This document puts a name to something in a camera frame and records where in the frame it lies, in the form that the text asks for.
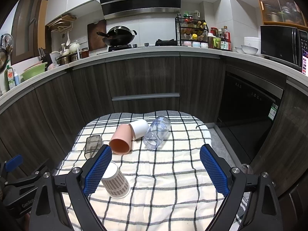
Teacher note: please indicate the white plastic cup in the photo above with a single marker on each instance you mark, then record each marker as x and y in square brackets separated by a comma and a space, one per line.
[140, 128]

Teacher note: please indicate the white seasoning jar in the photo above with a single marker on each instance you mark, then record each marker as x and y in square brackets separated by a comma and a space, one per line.
[204, 45]

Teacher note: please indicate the pink plastic cup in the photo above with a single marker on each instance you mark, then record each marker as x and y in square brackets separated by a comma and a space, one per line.
[120, 137]

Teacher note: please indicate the black range hood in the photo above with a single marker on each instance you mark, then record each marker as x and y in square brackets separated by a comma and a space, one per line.
[142, 0]

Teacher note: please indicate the large white bowl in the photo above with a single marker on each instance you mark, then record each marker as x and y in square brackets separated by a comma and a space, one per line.
[250, 49]

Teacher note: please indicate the red label sauce bottle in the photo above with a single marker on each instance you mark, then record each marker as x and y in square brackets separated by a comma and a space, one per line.
[227, 35]

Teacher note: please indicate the dark wood base cabinets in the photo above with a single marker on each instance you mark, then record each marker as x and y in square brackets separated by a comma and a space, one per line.
[144, 77]

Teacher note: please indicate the white teapot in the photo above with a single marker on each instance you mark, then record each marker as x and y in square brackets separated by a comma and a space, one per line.
[74, 47]

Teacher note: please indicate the grey transparent cup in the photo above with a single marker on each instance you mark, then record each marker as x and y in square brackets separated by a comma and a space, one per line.
[92, 145]

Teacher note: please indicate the black microwave oven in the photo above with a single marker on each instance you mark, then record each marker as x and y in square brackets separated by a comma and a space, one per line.
[279, 43]

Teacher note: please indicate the red sauce jar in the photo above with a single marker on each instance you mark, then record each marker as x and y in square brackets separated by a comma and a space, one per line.
[85, 53]

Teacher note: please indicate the green dish soap bottle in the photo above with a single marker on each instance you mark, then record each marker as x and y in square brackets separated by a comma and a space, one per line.
[10, 77]

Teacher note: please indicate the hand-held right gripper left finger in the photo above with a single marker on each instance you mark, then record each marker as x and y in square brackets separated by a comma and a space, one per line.
[98, 170]

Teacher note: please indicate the red lid jar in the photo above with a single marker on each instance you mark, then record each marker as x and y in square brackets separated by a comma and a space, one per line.
[214, 31]

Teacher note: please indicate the green plastic jug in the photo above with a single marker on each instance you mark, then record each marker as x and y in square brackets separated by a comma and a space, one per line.
[216, 43]

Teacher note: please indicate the small steel pot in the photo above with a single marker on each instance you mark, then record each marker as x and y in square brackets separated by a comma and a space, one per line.
[74, 57]

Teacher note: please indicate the wooden board rack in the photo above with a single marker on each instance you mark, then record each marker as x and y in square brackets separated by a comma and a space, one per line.
[61, 22]

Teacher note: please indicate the black gas stove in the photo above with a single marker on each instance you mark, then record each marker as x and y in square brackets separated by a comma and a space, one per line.
[144, 45]

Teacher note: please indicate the black knife block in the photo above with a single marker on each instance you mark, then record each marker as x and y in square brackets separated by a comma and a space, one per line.
[45, 57]

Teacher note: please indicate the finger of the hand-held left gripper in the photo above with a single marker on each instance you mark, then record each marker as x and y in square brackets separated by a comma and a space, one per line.
[14, 161]
[38, 167]

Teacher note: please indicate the hanging kitchen utensils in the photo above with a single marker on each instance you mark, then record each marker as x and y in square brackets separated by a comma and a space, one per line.
[5, 50]

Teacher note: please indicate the row of sauce bottles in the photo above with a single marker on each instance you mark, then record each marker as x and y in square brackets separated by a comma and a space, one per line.
[193, 27]

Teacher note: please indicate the green label sauce bottle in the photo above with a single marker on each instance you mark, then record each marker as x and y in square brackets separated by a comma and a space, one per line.
[224, 44]

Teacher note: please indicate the black dishwasher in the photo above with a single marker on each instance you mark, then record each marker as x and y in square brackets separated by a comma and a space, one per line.
[245, 115]

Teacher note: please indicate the clear cup with blue stars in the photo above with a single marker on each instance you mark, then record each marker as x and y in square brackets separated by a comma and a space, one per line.
[157, 132]

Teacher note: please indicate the lit screen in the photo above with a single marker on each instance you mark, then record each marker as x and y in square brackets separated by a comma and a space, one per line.
[305, 61]

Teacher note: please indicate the black thread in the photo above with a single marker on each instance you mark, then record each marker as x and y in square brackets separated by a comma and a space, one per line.
[200, 125]

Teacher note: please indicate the green plastic basin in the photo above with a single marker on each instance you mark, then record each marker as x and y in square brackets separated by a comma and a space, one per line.
[33, 73]

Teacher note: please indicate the plaid paper cup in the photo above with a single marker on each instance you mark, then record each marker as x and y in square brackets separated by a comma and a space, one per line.
[116, 182]

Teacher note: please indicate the brown door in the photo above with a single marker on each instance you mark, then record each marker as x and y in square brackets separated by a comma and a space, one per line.
[26, 26]

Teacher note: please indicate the white ladle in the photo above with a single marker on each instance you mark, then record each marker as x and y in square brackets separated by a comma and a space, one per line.
[68, 41]

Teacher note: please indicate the white blue bottle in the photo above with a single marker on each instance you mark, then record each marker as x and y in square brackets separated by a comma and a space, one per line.
[17, 78]

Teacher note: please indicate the large steel pot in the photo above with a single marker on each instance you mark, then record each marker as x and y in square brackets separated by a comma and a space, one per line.
[63, 60]

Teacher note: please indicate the white rice cooker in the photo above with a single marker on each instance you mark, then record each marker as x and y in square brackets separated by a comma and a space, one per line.
[252, 41]

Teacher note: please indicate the wooden glass door cabinet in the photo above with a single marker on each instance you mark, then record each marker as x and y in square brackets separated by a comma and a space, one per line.
[281, 9]

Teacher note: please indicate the small white bowl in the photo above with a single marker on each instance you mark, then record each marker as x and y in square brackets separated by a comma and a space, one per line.
[239, 50]

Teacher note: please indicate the checked white cloth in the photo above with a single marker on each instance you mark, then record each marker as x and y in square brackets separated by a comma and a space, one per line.
[168, 173]

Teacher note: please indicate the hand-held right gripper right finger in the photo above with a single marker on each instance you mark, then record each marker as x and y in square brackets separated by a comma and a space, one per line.
[214, 170]

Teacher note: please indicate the black wok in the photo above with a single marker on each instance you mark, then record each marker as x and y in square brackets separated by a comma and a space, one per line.
[120, 36]

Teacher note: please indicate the blue seasoning jar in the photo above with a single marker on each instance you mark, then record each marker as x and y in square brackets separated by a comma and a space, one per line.
[196, 44]

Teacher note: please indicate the dark brown cutting board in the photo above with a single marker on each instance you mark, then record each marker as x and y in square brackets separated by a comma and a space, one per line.
[95, 35]

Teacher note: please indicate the pink seasoning jar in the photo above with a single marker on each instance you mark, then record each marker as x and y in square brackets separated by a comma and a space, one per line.
[187, 44]

